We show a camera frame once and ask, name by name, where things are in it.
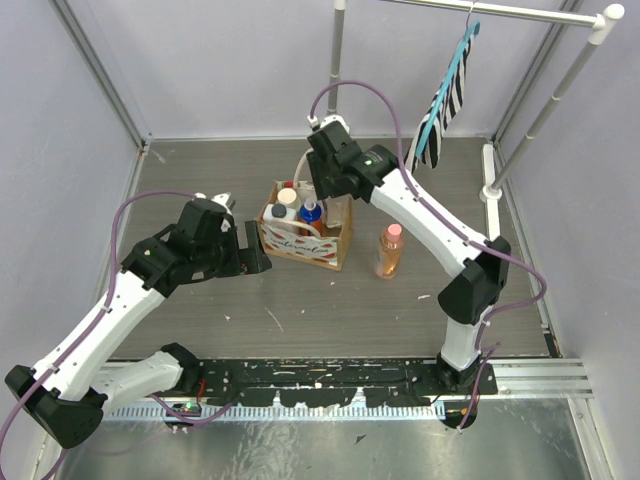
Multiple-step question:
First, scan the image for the blue cap orange bottle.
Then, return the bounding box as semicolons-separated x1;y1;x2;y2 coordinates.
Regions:
299;196;324;236

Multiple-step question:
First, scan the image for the clear bottle grey cap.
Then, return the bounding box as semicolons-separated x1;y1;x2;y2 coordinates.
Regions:
323;196;350;229

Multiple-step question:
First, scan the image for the cream cap bottle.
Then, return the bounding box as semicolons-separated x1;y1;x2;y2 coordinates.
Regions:
276;187;301;211

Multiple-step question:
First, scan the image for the metal clothes rack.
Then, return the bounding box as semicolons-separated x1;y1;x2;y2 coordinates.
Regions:
315;0;626;251

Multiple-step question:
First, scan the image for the pink cap lotion bottle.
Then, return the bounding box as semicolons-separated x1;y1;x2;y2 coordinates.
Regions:
374;223;404;279

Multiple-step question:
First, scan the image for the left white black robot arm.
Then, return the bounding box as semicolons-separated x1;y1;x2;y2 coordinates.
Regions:
5;193;271;449

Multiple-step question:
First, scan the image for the blue clothes hanger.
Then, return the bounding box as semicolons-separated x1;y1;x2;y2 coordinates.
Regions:
410;19;481;160

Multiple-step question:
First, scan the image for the white bottle grey cap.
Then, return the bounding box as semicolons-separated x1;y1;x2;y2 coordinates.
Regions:
262;203;299;234

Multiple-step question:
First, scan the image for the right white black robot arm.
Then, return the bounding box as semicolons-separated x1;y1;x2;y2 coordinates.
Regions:
307;115;511;394

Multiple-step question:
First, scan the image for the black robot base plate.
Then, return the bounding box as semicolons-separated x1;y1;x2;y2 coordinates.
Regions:
144;355;501;409

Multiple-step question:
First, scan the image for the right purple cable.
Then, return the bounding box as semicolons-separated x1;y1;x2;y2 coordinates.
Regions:
306;80;549;436

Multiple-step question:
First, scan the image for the purple cable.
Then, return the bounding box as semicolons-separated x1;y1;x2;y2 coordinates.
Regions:
0;189;206;476
306;80;549;436

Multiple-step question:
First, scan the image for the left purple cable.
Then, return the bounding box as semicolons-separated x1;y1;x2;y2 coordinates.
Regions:
0;189;206;476

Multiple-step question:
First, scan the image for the slotted cable duct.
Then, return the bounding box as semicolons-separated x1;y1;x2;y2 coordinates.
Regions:
106;400;446;422

